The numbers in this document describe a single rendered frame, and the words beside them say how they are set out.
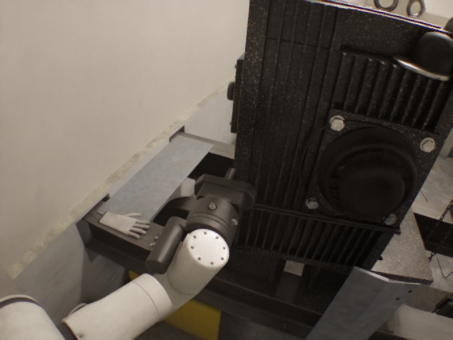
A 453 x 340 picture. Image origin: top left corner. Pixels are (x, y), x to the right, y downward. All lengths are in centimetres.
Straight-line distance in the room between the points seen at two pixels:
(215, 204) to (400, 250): 80
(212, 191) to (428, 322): 106
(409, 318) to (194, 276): 103
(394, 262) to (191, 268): 81
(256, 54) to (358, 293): 65
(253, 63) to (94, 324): 55
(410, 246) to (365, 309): 37
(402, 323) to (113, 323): 110
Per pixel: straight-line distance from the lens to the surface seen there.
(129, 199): 147
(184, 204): 150
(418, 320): 134
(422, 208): 188
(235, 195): 55
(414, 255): 117
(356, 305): 90
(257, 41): 63
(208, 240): 42
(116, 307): 38
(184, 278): 44
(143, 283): 40
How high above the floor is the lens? 163
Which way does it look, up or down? 36 degrees down
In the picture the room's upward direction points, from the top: 5 degrees clockwise
